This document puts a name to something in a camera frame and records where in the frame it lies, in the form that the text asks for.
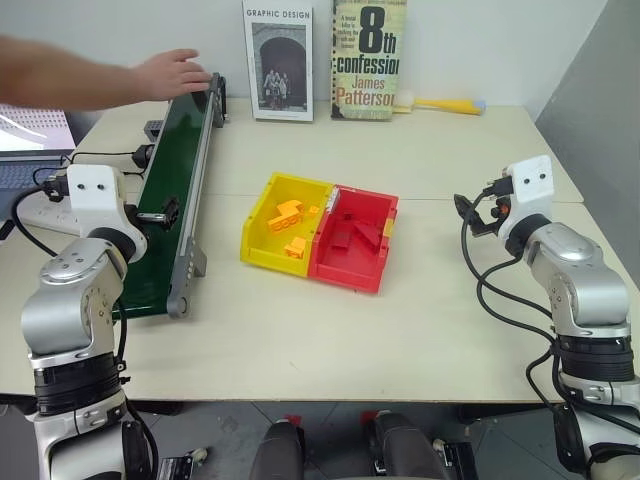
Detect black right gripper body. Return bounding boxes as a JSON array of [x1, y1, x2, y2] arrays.
[[477, 195, 507, 237]]

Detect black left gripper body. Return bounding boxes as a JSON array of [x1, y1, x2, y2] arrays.
[[123, 202, 167, 233]]

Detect person's bare right hand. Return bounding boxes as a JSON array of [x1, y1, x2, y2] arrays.
[[130, 48, 214, 104]]

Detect yellow plastic bin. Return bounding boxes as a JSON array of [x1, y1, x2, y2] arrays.
[[239, 172, 335, 279]]

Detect red wedge block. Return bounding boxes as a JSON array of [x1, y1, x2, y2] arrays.
[[351, 221, 382, 250]]

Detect yellow brush white head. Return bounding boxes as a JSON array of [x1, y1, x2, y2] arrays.
[[392, 89, 488, 118]]

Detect white power strip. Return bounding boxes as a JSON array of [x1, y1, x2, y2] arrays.
[[17, 192, 85, 237]]

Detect long orange studded brick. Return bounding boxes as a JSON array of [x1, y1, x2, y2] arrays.
[[265, 213, 307, 236]]

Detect red plastic bin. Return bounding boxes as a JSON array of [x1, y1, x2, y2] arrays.
[[307, 184, 400, 296]]

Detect grey laptop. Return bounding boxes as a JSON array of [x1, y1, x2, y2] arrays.
[[0, 103, 77, 222]]

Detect Graphic Design book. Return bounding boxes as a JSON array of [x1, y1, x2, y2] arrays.
[[241, 0, 316, 123]]

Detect dark rounded shape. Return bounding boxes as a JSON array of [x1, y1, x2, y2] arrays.
[[248, 418, 308, 480], [368, 410, 449, 480]]

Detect black box with caster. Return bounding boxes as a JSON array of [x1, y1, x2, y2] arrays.
[[432, 438, 480, 480], [158, 446, 210, 480]]

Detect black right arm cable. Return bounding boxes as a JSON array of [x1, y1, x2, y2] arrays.
[[459, 173, 569, 407]]

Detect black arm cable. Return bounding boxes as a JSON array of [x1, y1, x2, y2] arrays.
[[10, 172, 161, 480], [459, 173, 569, 407]]

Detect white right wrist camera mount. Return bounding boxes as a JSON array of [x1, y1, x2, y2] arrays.
[[496, 154, 554, 242]]

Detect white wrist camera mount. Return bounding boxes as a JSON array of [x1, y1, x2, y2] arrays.
[[496, 154, 554, 242], [66, 164, 147, 242]]

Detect green conveyor belt silver frame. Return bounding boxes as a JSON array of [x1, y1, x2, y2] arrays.
[[110, 72, 230, 321]]

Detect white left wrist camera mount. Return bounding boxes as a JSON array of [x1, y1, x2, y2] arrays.
[[66, 164, 147, 242]]

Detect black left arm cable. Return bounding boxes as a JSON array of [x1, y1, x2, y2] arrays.
[[10, 172, 161, 480]]

